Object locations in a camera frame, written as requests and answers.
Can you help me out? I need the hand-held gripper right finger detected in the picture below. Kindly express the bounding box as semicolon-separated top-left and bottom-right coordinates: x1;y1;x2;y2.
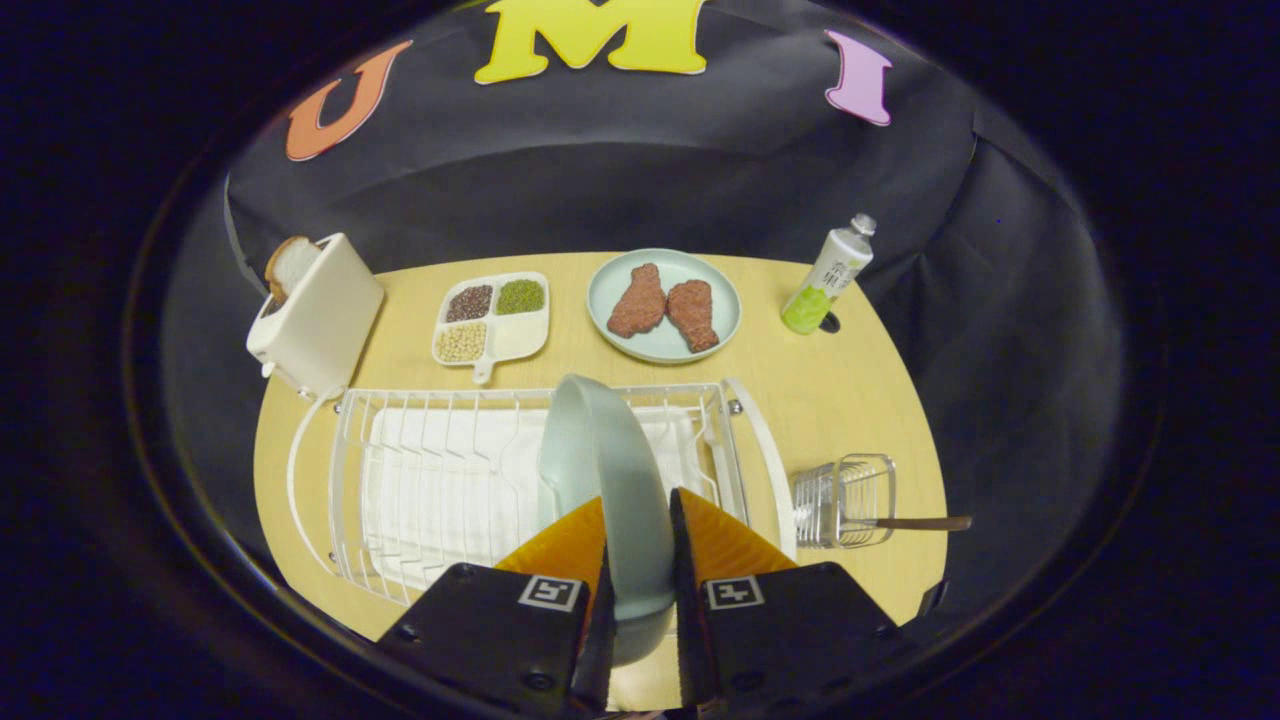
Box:
668;487;906;716

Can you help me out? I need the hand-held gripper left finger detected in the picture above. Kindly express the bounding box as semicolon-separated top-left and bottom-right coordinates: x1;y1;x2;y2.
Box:
375;495;616;716

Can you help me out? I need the white wire dish rack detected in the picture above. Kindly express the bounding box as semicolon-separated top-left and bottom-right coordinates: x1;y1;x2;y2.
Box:
287;378;798;608

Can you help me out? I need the metal wire basket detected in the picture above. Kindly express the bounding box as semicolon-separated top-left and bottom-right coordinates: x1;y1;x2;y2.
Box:
792;453;898;550

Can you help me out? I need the wooden handled spoon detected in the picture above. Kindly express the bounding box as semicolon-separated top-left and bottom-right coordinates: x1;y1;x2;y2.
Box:
855;515;973;533

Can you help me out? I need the white rack drain tray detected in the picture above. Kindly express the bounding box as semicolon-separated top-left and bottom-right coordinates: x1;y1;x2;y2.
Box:
360;405;706;566

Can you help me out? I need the pale green food plate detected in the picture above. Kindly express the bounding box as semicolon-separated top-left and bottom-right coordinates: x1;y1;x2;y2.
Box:
586;248;743;365

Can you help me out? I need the white divided tray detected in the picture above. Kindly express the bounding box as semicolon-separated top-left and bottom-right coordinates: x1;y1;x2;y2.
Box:
431;271;551;386

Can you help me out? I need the yellow beans pile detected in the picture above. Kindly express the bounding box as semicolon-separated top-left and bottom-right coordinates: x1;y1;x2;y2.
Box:
436;321;488;363

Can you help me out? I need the brown fried meat piece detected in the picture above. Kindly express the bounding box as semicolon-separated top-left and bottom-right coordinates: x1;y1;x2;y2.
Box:
666;279;721;353
606;262;668;339

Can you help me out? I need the dark red beans pile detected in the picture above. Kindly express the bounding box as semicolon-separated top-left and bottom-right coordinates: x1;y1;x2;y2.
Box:
445;284;494;323

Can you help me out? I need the green tea bottle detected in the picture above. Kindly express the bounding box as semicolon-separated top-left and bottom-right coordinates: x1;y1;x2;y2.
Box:
780;213;878;336

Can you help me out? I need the white toaster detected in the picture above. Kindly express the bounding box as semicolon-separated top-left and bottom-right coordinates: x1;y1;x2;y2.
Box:
246;232;386;399

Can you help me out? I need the black backdrop cloth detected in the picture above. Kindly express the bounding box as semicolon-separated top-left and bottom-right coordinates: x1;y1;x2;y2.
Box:
160;0;1126;651

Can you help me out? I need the toasted bread slice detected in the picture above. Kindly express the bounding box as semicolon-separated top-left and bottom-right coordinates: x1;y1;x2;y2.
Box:
264;236;323;304

